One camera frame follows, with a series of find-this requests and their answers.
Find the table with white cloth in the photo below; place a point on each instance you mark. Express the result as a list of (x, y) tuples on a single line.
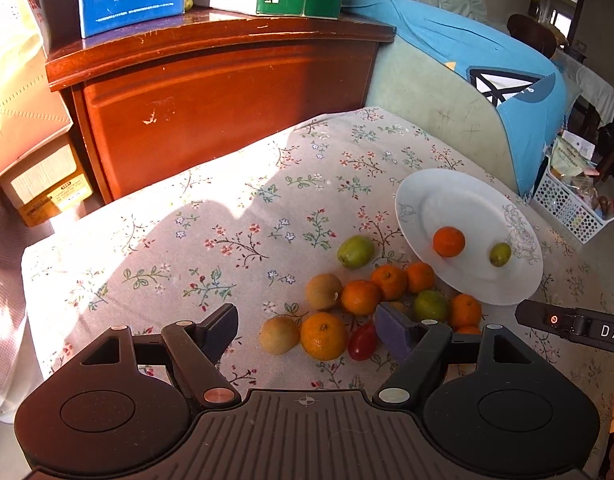
[(592, 80)]

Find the red cherry tomato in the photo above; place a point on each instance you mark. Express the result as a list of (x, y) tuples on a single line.
[(362, 342)]

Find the pale checked cloth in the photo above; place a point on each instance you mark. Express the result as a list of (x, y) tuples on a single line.
[(7, 285)]

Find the white plate with flower outline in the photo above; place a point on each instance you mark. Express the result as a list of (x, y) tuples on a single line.
[(457, 200)]

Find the brown cardboard box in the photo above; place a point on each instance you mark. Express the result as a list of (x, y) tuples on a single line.
[(47, 180)]

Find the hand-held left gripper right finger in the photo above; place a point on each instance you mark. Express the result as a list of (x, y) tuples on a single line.
[(391, 327)]

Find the floral tablecloth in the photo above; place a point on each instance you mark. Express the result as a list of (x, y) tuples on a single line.
[(187, 195)]

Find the white carton with red print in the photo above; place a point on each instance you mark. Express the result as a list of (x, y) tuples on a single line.
[(37, 15)]

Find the red-brown wooden cabinet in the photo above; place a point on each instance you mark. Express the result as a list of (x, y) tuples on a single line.
[(212, 110)]

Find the brown round-back wooden chair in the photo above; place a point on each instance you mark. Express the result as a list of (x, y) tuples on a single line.
[(529, 32)]

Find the brown cardboard boxes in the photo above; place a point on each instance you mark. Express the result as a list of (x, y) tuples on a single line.
[(17, 90)]

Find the orange mandarin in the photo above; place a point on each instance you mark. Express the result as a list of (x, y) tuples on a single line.
[(464, 310), (323, 336), (359, 296), (448, 241), (420, 276), (388, 280)]

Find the green jujube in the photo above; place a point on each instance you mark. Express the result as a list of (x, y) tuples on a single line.
[(500, 254), (355, 251), (430, 306)]

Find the pale snack bag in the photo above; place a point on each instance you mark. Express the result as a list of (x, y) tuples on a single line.
[(569, 152)]

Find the houndstooth covered sofa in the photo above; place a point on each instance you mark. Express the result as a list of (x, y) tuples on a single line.
[(427, 90)]

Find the blue printed cushion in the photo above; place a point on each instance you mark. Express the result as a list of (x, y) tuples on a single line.
[(487, 50)]

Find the brown kiwi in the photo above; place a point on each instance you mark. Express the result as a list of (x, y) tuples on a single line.
[(324, 291), (279, 335), (402, 308)]

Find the white perforated plastic basket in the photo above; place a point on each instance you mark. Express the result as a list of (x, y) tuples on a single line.
[(562, 200)]

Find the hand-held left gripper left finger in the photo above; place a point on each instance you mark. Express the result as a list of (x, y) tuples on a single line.
[(226, 322)]

